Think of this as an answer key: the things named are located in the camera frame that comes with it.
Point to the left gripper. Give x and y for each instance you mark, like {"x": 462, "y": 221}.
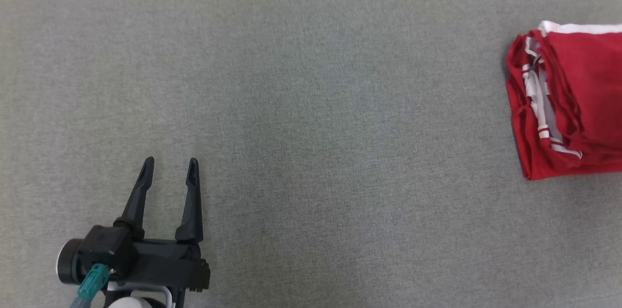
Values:
{"x": 170, "y": 264}

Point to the red basketball jersey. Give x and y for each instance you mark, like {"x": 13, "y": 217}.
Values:
{"x": 525, "y": 147}

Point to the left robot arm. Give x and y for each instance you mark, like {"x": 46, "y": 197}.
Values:
{"x": 127, "y": 304}

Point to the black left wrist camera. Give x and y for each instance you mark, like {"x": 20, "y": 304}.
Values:
{"x": 104, "y": 249}

